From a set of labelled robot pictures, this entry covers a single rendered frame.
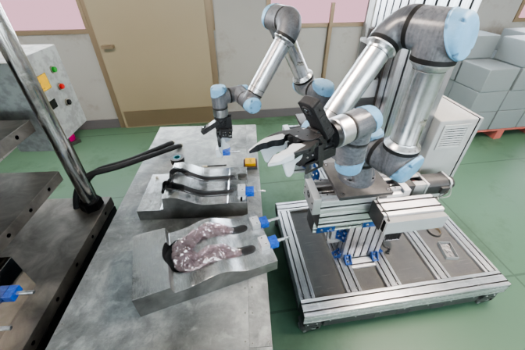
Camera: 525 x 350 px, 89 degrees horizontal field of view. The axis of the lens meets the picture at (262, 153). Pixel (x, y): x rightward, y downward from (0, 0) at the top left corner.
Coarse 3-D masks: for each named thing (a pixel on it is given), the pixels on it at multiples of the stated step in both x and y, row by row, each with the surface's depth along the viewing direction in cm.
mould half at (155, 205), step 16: (160, 176) 141; (176, 176) 129; (208, 176) 137; (160, 192) 130; (176, 192) 120; (144, 208) 122; (160, 208) 122; (176, 208) 121; (192, 208) 121; (208, 208) 122; (224, 208) 123; (240, 208) 123
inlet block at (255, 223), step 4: (252, 216) 115; (256, 216) 115; (264, 216) 117; (252, 220) 113; (256, 220) 113; (260, 220) 115; (264, 220) 115; (268, 220) 116; (272, 220) 116; (252, 224) 111; (256, 224) 111; (260, 224) 112; (264, 224) 114; (268, 224) 114; (252, 228) 112; (256, 228) 112
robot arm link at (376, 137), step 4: (380, 128) 100; (376, 132) 97; (380, 132) 97; (372, 136) 95; (376, 136) 95; (380, 136) 96; (372, 140) 95; (376, 140) 96; (380, 140) 95; (372, 144) 95; (376, 144) 95; (368, 148) 96; (372, 148) 95; (368, 152) 96; (372, 152) 95; (368, 156) 96; (368, 160) 97; (364, 164) 102; (368, 164) 99
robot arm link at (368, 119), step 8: (344, 112) 66; (352, 112) 65; (360, 112) 65; (368, 112) 66; (376, 112) 67; (360, 120) 64; (368, 120) 65; (376, 120) 66; (360, 128) 64; (368, 128) 66; (376, 128) 68; (360, 136) 65; (368, 136) 67; (352, 144) 69; (360, 144) 68
